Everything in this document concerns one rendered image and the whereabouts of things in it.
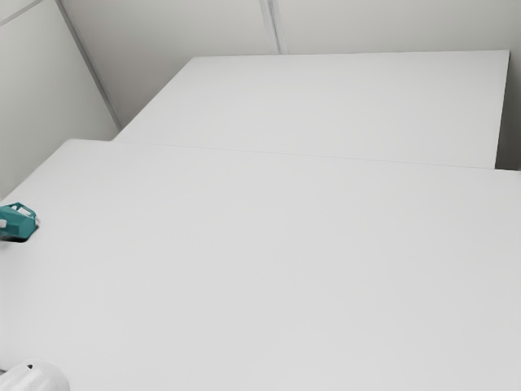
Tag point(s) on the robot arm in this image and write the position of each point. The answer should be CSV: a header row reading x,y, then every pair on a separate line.
x,y
32,376

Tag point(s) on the teal faceted mug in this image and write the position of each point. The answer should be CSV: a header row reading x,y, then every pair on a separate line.
x,y
17,227

